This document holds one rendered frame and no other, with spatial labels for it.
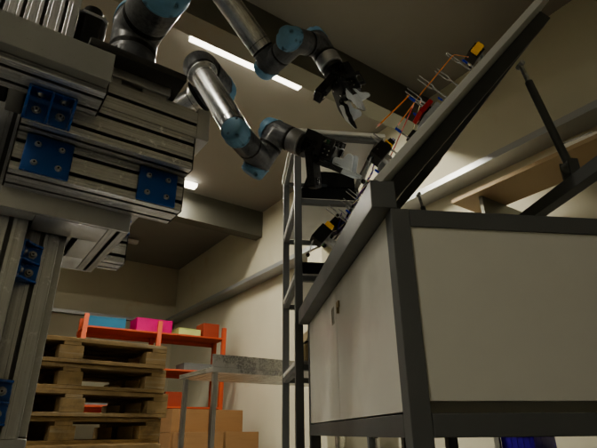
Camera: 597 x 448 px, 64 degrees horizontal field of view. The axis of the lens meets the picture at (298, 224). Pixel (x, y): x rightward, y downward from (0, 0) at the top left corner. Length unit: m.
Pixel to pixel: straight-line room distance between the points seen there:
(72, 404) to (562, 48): 4.59
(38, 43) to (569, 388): 1.18
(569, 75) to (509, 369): 3.82
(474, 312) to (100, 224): 0.83
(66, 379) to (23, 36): 2.67
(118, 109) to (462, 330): 0.86
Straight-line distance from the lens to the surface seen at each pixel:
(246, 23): 1.62
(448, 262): 1.02
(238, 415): 6.83
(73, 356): 3.46
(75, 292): 10.22
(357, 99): 1.44
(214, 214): 7.41
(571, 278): 1.15
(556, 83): 4.68
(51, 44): 1.05
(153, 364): 3.61
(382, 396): 1.07
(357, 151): 2.75
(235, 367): 3.94
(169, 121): 1.19
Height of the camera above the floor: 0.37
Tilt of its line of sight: 24 degrees up
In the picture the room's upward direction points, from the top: 1 degrees counter-clockwise
